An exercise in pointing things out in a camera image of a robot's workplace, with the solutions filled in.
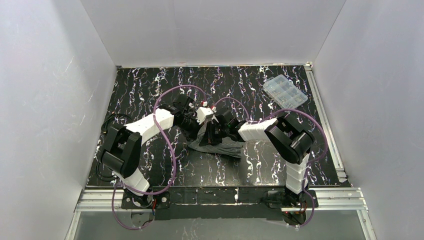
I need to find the clear plastic screw box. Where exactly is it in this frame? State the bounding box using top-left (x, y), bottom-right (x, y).
top-left (262, 74), bottom-right (308, 109)

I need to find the upper black coiled cable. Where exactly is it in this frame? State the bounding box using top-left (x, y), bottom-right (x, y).
top-left (100, 113), bottom-right (133, 137)

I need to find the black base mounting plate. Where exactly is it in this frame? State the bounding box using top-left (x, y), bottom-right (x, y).
top-left (121, 186), bottom-right (319, 226)

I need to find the aluminium front frame rail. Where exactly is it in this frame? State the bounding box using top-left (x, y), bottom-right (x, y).
top-left (75, 186), bottom-right (368, 212)

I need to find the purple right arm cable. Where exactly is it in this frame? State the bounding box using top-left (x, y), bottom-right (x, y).
top-left (210, 96), bottom-right (329, 229)

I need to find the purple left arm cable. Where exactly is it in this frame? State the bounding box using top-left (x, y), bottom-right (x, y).
top-left (111, 84), bottom-right (211, 231)

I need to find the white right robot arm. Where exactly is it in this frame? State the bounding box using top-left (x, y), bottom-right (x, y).
top-left (194, 109), bottom-right (315, 195)

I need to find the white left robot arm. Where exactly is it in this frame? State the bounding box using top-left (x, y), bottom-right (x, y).
top-left (99, 94), bottom-right (214, 196)

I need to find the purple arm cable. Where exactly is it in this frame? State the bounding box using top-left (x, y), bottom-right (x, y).
top-left (111, 84), bottom-right (211, 231)
top-left (210, 96), bottom-right (329, 229)

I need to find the grey fabric napkin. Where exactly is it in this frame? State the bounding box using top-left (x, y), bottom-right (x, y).
top-left (186, 127), bottom-right (244, 159)

